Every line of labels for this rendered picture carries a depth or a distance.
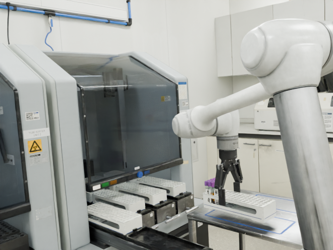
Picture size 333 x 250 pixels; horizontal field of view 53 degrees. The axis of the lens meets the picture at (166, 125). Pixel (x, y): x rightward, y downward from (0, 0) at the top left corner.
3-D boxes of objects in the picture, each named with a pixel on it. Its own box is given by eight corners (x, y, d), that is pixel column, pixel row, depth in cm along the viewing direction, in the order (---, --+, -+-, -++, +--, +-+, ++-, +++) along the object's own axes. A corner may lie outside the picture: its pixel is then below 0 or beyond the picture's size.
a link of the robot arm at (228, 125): (230, 132, 145) (203, 136, 140) (228, 96, 143) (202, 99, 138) (245, 135, 135) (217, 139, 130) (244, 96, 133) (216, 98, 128)
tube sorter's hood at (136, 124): (33, 176, 174) (21, 53, 167) (123, 156, 218) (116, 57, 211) (90, 193, 139) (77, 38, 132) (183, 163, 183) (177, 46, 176)
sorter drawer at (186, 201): (98, 192, 217) (97, 179, 216) (115, 187, 227) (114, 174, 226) (184, 216, 167) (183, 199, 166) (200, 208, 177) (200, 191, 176)
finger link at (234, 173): (224, 163, 141) (226, 160, 141) (233, 182, 146) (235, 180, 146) (232, 164, 138) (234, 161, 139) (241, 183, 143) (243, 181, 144)
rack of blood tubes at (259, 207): (202, 207, 146) (201, 193, 145) (216, 200, 153) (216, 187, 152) (263, 223, 124) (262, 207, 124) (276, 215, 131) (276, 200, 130)
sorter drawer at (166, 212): (78, 199, 206) (77, 185, 205) (96, 193, 216) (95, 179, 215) (163, 226, 156) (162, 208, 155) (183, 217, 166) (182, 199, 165)
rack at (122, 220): (82, 221, 151) (81, 208, 150) (100, 214, 158) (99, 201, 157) (125, 238, 130) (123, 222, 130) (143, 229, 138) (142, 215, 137)
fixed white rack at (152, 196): (115, 197, 182) (114, 186, 182) (129, 192, 190) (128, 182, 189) (153, 208, 162) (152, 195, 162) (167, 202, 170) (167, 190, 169)
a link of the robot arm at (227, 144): (242, 134, 138) (243, 149, 138) (224, 133, 144) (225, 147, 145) (229, 137, 132) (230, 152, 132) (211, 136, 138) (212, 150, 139)
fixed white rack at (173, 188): (136, 190, 194) (135, 179, 193) (148, 186, 201) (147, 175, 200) (174, 199, 173) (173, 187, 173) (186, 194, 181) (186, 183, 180)
